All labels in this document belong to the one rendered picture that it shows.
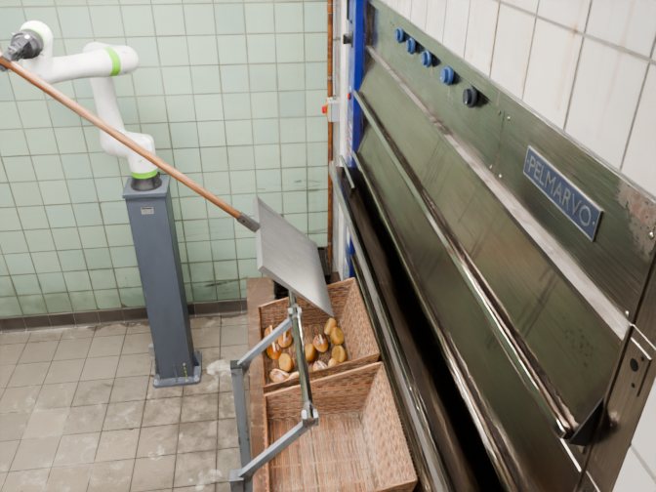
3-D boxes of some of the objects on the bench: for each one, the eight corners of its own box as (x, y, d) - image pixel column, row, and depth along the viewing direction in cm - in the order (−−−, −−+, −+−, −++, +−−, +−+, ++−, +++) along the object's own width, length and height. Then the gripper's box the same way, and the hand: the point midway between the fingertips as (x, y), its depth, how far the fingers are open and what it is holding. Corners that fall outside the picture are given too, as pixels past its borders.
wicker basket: (381, 409, 245) (384, 358, 230) (414, 536, 197) (421, 481, 182) (263, 421, 239) (259, 369, 225) (267, 553, 191) (263, 498, 177)
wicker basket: (354, 321, 295) (356, 274, 281) (379, 404, 247) (383, 353, 233) (257, 330, 289) (253, 283, 275) (263, 416, 241) (259, 365, 227)
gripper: (47, 34, 203) (26, 51, 183) (23, 70, 208) (2, 91, 188) (25, 20, 199) (3, 34, 179) (3, 57, 204) (-22, 75, 184)
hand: (6, 61), depth 186 cm, fingers closed on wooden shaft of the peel, 3 cm apart
